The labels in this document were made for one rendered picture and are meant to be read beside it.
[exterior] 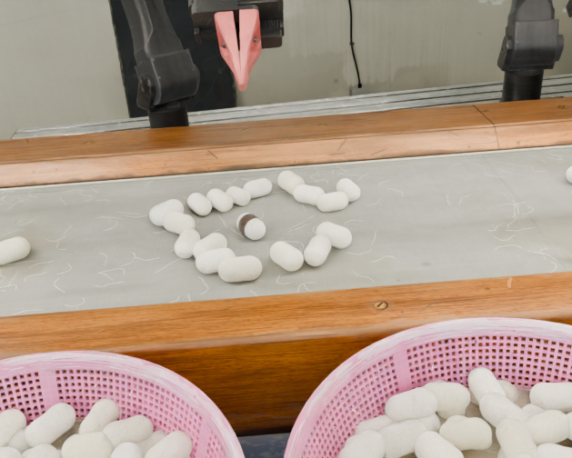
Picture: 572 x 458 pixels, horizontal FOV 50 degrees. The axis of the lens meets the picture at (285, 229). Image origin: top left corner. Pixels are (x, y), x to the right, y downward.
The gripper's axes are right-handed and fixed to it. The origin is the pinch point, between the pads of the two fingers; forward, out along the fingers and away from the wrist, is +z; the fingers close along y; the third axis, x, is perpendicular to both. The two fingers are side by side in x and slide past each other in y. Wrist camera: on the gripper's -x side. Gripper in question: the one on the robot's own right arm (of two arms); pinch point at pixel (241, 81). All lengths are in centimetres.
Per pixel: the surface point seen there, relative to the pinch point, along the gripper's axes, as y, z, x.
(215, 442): -2.0, 37.3, -18.0
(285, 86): 11, -113, 166
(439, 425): 11.8, 37.2, -14.3
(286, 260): 3.1, 22.3, -5.3
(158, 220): -9.3, 14.7, 1.7
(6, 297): -21.1, 23.3, -4.2
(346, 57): 37, -121, 160
